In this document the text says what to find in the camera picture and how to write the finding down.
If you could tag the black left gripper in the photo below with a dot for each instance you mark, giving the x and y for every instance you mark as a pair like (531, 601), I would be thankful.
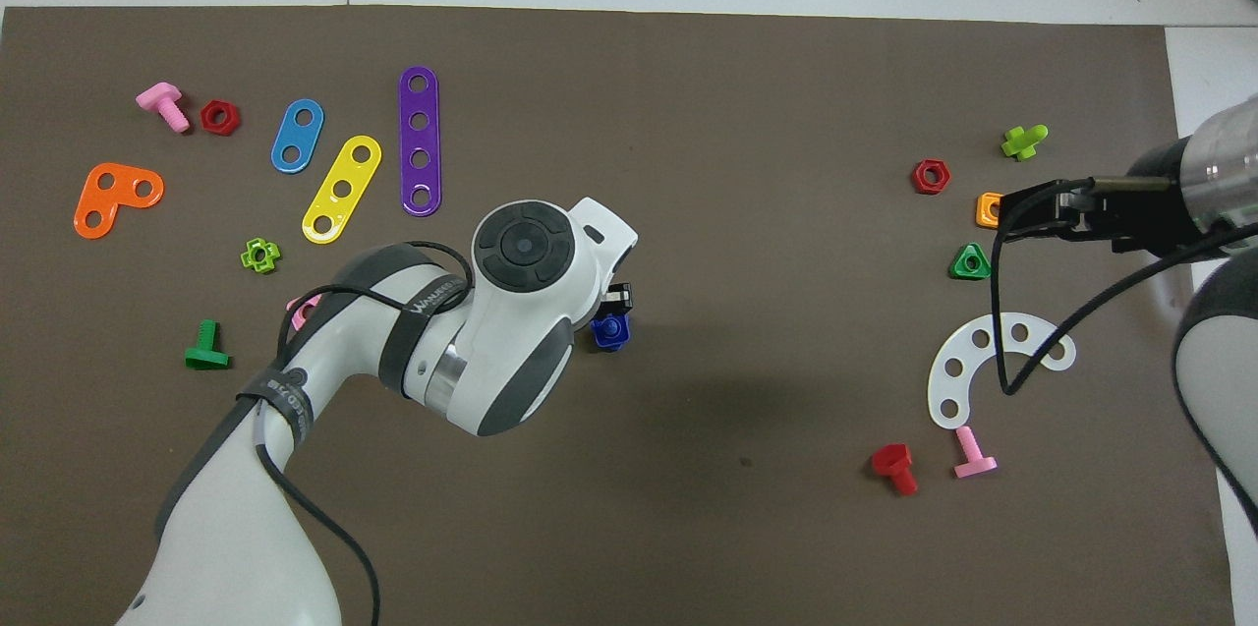
(617, 302)

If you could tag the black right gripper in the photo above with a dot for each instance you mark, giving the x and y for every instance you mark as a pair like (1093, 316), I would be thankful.
(1101, 211)

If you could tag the blue square plastic nut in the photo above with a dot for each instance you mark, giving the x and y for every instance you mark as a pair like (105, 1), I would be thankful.
(601, 336)

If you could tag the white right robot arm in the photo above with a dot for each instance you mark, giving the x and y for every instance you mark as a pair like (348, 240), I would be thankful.
(1224, 154)

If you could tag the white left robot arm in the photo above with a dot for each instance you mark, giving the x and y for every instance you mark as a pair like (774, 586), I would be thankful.
(491, 341)

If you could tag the orange square plastic nut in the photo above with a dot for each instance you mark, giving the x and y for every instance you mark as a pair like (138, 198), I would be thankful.
(983, 211)

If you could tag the lime green plastic screw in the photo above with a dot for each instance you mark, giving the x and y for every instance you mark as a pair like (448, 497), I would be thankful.
(1020, 144)

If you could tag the green triangular plastic nut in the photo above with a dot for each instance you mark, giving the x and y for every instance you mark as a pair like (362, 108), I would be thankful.
(959, 270)

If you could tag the red hexagonal plastic nut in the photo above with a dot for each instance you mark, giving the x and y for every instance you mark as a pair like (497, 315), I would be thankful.
(208, 118)
(920, 178)

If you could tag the pink plastic screw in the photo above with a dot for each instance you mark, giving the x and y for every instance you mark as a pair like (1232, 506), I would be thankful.
(975, 465)
(159, 98)

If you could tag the red plastic screw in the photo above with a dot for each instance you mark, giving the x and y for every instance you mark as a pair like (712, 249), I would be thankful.
(892, 459)

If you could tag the pink square plastic nut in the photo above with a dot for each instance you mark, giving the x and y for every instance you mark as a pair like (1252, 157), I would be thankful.
(298, 313)

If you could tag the lime cross-shaped plastic nut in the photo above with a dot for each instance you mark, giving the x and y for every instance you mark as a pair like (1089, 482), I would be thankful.
(250, 257)

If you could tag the dark green plastic screw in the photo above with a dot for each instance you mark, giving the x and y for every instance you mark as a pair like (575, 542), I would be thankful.
(206, 356)

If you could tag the brown table mat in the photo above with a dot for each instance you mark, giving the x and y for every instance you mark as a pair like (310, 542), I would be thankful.
(767, 262)

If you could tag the white curved plastic plate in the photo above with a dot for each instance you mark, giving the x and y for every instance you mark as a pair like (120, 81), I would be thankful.
(948, 392)

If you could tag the purple four-hole plastic plate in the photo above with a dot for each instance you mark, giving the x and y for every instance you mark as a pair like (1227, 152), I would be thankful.
(420, 140)

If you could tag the yellow three-hole plastic plate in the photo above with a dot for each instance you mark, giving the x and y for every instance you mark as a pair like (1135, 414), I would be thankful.
(331, 208)

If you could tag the blue two-hole plastic plate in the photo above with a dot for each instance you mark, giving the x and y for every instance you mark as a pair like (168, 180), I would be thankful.
(297, 137)

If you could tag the orange heart-shaped plastic plate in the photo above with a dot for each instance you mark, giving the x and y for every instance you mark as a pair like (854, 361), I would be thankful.
(98, 199)

